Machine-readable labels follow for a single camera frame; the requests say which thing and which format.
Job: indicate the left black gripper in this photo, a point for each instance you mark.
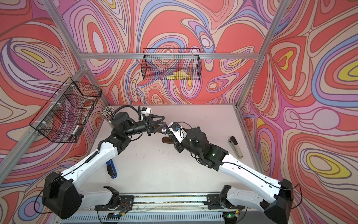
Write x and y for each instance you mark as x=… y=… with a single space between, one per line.
x=149 y=125

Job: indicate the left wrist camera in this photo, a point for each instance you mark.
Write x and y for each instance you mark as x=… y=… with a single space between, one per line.
x=145 y=111

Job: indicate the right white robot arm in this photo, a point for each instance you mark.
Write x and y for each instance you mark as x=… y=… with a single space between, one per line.
x=271 y=196

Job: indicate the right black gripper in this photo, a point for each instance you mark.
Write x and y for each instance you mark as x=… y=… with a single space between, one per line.
x=177 y=144

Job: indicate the black wire basket back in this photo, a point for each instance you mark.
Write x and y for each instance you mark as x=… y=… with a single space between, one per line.
x=158 y=63

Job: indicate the blue stapler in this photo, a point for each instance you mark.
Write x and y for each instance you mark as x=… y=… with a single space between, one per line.
x=111 y=169

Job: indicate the yellow paper in basket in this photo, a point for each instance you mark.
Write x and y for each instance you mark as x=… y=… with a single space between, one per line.
x=179 y=75

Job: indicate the white marker in basket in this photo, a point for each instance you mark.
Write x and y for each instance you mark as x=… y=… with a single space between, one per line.
x=74 y=132

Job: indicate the brown wooden watch stand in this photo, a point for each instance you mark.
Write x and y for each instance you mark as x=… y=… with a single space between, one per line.
x=167 y=140

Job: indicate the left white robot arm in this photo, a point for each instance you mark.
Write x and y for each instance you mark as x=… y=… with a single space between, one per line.
x=62 y=193

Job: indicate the black wire basket left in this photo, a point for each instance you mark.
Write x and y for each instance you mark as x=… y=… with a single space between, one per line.
x=72 y=104

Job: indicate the black wire basket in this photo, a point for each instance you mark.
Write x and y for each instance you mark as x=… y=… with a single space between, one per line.
x=72 y=104
x=158 y=63

